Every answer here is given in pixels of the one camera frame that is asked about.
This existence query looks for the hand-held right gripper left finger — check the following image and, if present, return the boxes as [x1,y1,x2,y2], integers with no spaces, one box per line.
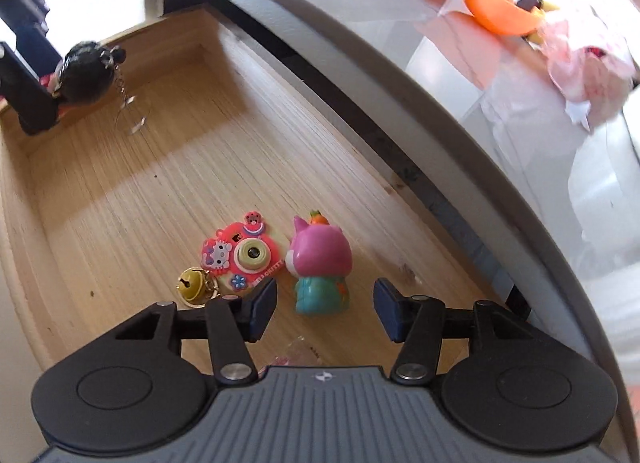
[115,277,279,387]

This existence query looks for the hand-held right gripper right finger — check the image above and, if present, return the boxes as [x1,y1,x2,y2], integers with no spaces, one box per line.
[374,278,537,387]

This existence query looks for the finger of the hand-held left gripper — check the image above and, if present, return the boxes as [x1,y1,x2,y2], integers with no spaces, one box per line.
[0,40,62,137]

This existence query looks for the black pompom keychain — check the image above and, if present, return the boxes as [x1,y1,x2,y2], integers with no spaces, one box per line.
[51,40,150,136]

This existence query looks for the pink toy camera keychain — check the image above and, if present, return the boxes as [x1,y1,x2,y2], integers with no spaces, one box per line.
[201,212,286,298]

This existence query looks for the gold jingle bell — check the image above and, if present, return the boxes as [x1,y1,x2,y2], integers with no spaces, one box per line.
[174,267,208,304]

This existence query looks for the pink cat figurine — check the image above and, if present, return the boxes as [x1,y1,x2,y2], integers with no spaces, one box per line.
[284,210,355,316]

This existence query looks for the wooden tray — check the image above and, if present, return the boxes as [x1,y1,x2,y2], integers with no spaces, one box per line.
[0,3,531,394]

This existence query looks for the clear plastic wrapper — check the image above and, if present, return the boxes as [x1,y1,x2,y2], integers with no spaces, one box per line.
[260,335,323,374]

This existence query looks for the white coffee table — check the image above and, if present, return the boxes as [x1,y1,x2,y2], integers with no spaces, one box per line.
[140,0,640,463]

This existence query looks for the pink fluffy fabric item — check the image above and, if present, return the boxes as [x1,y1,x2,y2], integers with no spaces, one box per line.
[544,8,638,131]

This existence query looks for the small black and yellow toy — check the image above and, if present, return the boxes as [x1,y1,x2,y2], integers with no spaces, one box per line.
[517,0,560,16]

